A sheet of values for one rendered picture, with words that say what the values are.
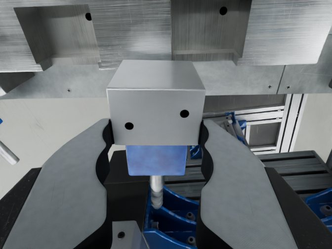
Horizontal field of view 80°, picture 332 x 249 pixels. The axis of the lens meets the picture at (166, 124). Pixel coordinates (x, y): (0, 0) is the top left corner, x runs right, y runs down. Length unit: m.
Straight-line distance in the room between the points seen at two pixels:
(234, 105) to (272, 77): 0.72
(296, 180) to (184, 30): 0.40
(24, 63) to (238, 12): 0.18
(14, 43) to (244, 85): 0.24
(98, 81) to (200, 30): 0.15
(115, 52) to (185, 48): 0.06
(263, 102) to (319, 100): 0.47
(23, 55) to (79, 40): 0.04
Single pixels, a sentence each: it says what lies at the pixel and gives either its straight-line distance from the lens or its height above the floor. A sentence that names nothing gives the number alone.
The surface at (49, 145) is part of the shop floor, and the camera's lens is 1.65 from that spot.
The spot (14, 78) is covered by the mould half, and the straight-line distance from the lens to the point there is 0.29.
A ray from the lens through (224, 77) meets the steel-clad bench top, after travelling 0.27.
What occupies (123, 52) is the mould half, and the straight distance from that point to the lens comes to 0.16.
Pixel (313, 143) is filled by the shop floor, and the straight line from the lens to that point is 1.63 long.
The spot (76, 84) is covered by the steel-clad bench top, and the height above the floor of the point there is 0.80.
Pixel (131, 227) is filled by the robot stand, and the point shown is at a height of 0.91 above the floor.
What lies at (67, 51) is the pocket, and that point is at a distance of 0.21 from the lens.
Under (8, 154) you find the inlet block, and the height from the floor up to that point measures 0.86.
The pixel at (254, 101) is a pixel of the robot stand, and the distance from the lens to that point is 1.01.
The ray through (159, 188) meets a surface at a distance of 0.18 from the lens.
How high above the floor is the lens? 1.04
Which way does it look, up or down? 55 degrees down
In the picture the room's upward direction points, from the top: 176 degrees counter-clockwise
